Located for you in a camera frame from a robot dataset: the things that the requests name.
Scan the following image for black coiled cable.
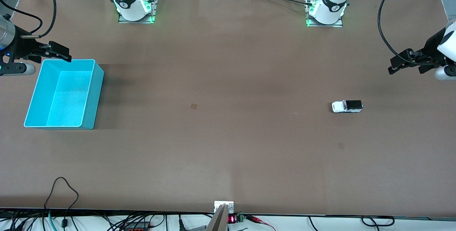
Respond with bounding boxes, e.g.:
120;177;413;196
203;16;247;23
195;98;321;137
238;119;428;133
361;216;395;227

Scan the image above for grey metal bar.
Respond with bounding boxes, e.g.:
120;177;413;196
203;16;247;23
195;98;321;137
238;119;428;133
206;204;229;231

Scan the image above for turquoise plastic bin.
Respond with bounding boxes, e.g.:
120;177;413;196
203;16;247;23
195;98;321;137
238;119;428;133
24;59;105;130

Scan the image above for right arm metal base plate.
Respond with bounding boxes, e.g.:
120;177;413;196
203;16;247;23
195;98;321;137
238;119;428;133
118;0;160;24

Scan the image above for white jeep toy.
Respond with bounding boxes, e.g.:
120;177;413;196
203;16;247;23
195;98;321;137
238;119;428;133
332;100;364;114

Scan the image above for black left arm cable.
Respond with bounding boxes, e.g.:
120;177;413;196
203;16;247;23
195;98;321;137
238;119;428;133
378;0;446;67

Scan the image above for red clip leads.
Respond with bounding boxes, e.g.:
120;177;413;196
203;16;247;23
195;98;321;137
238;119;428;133
245;215;277;231

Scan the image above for short black right arm cable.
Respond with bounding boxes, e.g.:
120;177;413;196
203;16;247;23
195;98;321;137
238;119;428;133
0;0;44;34

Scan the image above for small white mounting bracket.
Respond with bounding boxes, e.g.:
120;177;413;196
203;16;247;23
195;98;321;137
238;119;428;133
214;201;234;214

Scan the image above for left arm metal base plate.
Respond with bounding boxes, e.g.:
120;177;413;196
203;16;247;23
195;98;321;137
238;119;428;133
305;0;343;28

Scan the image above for thin black looped cable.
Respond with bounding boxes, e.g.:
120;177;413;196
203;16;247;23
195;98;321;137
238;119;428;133
44;177;79;226

